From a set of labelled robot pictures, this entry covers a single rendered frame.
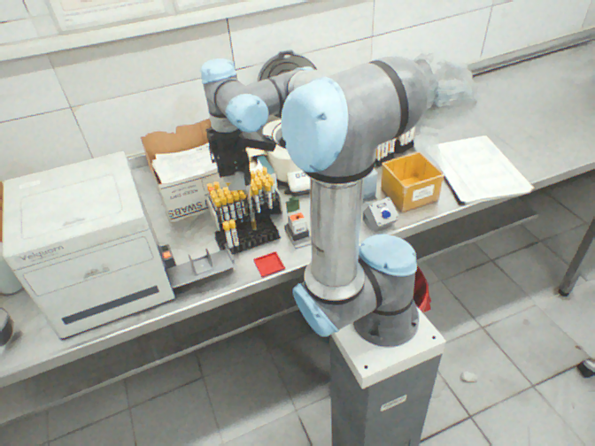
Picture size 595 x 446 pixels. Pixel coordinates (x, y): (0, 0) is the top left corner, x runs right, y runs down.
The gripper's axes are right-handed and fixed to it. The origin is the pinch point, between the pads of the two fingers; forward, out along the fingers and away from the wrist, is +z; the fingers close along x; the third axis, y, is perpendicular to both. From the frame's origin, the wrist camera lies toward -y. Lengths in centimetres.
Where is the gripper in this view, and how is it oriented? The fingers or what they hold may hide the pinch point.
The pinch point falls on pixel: (247, 188)
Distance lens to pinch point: 130.7
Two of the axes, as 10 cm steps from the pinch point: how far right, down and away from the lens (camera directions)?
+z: 0.5, 7.3, 6.8
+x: 4.1, 6.1, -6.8
